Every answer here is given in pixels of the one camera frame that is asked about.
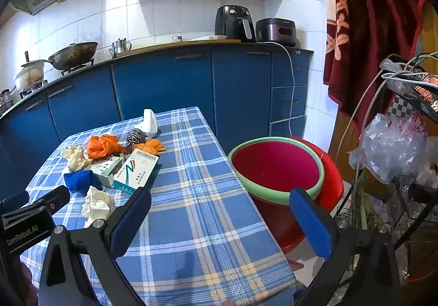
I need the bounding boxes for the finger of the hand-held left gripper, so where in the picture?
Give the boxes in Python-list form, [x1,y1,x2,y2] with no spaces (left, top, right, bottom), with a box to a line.
[32,185,71,215]
[0,190,30,213]

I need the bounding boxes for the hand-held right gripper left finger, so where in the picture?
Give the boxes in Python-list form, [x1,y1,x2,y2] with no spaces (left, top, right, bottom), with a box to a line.
[39,186,153,306]

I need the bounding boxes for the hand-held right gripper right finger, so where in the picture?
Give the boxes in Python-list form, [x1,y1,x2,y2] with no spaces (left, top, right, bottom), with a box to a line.
[289,187,401,306]

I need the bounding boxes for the green-rimmed red basin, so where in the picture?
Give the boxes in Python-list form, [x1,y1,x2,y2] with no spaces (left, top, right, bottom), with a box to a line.
[227,136,325,253]

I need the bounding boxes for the orange rubber glove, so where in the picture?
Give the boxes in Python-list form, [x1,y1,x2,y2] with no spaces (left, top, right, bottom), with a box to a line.
[85,134,127,160]

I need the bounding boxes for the orange mesh cloth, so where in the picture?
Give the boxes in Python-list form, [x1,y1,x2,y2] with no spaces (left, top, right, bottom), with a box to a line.
[137,139,166,156]

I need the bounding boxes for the white sock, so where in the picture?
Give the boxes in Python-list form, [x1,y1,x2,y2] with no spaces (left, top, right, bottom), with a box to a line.
[135,109,159,139]

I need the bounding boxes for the blue knitted cloth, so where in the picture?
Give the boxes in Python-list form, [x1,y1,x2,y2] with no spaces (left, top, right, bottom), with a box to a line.
[62,170,103,194]

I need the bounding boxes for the crumpled white tissue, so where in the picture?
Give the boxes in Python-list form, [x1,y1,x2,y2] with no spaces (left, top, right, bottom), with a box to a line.
[61,144,92,171]
[81,186,116,228]

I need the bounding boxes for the plain red basin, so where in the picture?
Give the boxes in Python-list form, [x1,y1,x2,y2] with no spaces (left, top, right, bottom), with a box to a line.
[289,136,344,218]

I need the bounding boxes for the teal and white carton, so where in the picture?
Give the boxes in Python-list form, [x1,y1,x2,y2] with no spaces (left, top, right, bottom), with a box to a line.
[113,148,161,195]

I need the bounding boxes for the small green white carton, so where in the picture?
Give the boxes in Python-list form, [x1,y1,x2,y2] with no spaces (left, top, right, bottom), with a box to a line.
[92,155,128,188]

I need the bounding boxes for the green onion stalks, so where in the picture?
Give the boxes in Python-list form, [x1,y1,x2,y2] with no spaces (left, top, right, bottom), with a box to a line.
[356,169,372,228]

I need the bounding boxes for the blue plaid tablecloth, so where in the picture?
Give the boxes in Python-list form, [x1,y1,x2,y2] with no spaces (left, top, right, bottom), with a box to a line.
[21,107,298,306]

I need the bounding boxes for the black white patterned cloth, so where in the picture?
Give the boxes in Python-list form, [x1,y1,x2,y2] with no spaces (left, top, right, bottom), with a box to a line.
[124,128,148,152]

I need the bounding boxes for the small steel pot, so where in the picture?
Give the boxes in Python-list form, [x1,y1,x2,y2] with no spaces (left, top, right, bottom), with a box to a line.
[0,88,14,111]

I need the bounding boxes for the clear plastic bag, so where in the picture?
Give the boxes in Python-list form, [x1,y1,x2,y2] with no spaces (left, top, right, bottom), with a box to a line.
[349,112,428,185]

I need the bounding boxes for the white cooking pot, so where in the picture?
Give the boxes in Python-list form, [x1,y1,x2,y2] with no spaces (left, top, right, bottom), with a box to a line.
[14,63,45,92]

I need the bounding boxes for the blue base cabinet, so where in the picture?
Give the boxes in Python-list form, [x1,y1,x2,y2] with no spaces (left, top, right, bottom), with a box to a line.
[0,42,313,190]

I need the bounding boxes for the black wok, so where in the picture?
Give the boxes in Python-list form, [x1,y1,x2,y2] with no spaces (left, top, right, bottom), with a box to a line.
[24,42,99,71]

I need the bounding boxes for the steel kettle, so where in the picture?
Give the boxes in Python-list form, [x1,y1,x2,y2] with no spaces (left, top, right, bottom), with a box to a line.
[109,38,132,58]

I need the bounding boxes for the dark rice cooker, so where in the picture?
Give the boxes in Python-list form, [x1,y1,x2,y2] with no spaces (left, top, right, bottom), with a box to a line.
[255,18,297,47]

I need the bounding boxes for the white plate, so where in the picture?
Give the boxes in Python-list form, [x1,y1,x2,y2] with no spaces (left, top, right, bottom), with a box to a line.
[188,35,228,42]

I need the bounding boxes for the dark red floral towel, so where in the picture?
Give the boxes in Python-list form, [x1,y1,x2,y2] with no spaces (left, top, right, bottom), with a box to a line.
[323,0,428,115]

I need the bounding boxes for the black air fryer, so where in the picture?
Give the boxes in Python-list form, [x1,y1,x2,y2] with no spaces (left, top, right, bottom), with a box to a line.
[215,5,255,44]

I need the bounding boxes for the thin white cable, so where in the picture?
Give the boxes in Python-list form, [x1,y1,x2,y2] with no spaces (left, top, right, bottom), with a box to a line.
[337,53,438,170]

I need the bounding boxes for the white power cable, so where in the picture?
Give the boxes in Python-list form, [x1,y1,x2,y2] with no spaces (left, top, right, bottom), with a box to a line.
[274,42,296,137]

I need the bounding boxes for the black wire rack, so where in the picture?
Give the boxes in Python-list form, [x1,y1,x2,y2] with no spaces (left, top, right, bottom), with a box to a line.
[342,53,438,293]

